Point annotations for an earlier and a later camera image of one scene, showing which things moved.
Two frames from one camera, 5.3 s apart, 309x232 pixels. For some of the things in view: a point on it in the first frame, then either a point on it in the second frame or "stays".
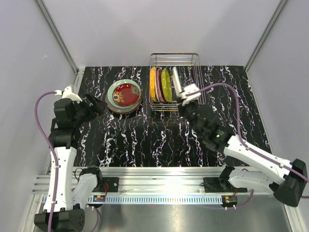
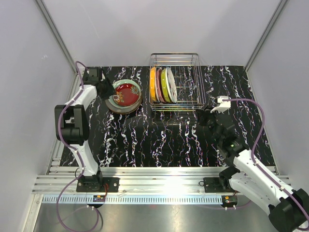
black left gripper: (97, 109) -> (110, 91)
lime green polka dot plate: (166, 84) stays
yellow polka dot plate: (152, 83) stays
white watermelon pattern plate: (175, 81) -> (171, 85)
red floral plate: (126, 94) stays
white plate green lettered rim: (155, 84) stays
